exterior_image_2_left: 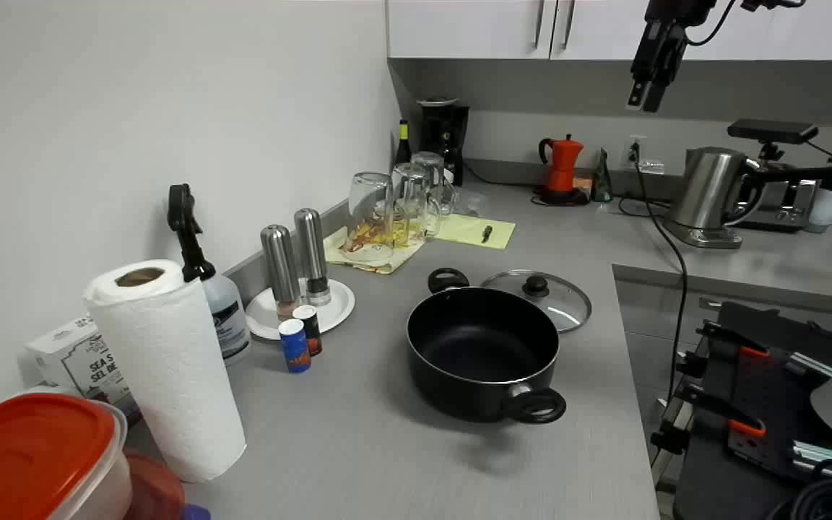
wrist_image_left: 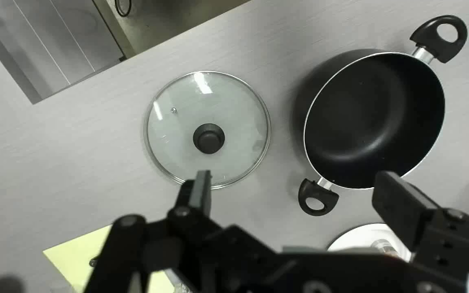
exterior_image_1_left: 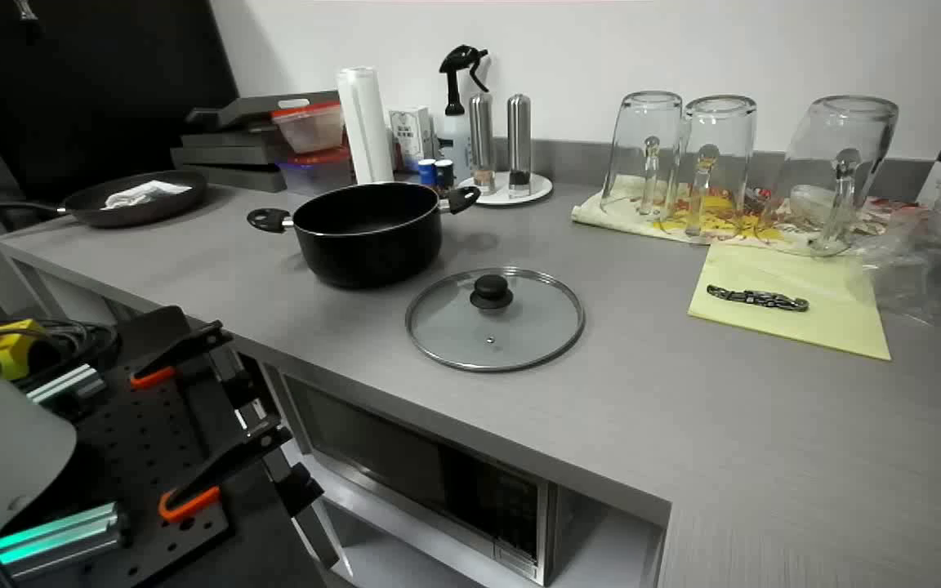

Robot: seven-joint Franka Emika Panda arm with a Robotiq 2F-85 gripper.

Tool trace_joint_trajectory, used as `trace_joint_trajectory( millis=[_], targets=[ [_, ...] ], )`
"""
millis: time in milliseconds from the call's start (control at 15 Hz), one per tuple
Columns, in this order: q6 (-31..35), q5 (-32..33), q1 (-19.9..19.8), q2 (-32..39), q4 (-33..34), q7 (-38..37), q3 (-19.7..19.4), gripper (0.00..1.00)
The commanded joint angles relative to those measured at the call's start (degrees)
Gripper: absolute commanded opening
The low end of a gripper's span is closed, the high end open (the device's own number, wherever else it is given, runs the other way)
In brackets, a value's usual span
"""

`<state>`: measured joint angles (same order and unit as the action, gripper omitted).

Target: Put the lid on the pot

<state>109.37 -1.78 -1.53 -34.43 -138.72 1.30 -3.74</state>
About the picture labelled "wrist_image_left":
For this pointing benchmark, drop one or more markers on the glass lid with black knob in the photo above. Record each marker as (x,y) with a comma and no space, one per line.
(228,115)

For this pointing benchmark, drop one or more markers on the white round plate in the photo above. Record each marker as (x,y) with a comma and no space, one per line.
(353,237)

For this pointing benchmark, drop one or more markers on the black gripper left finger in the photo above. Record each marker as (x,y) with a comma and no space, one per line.
(202,192)

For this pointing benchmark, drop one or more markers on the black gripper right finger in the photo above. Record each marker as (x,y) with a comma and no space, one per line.
(407,208)

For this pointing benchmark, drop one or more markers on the pale yellow paper note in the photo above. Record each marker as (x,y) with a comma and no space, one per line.
(73,257)

